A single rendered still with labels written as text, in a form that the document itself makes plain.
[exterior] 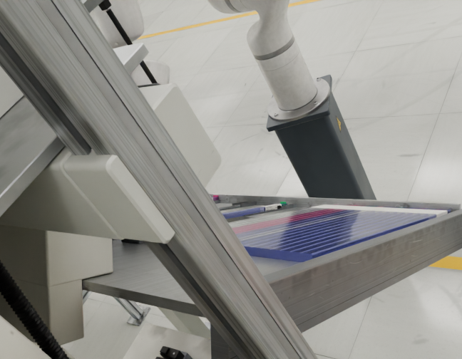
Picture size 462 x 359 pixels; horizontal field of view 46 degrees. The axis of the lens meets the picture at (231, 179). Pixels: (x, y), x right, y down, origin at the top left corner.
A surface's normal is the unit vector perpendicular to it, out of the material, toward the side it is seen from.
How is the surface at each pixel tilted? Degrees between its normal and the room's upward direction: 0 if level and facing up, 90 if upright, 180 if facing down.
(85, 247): 90
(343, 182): 90
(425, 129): 0
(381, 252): 90
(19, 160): 0
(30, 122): 0
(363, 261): 90
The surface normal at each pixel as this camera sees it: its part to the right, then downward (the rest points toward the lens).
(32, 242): -0.62, 0.06
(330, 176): -0.16, 0.67
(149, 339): -0.44, -0.70
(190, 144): 0.78, 0.01
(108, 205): -0.44, 0.71
